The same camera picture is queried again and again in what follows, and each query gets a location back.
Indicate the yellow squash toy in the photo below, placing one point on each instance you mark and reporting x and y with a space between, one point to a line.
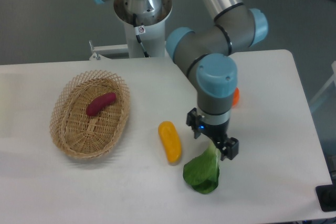
171 141

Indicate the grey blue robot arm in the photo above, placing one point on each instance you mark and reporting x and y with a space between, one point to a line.
204 58

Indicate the orange mandarin toy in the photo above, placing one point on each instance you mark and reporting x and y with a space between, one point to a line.
236 97

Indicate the white frame right edge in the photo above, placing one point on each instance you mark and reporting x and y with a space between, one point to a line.
323 93

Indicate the green bok choy leaf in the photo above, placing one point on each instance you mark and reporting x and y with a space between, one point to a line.
202 172

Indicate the purple sweet potato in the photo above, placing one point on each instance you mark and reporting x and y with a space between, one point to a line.
99 103

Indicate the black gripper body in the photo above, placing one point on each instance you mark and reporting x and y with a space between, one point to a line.
213 126

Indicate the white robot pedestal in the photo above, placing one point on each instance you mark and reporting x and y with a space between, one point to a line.
144 25

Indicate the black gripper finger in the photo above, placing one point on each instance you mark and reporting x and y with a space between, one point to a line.
228 147

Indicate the black box at table edge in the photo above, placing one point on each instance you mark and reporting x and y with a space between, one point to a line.
326 197

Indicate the white metal base frame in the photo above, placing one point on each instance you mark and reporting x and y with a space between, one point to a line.
110 52

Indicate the woven wicker basket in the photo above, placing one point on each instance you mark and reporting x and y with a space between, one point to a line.
79 135

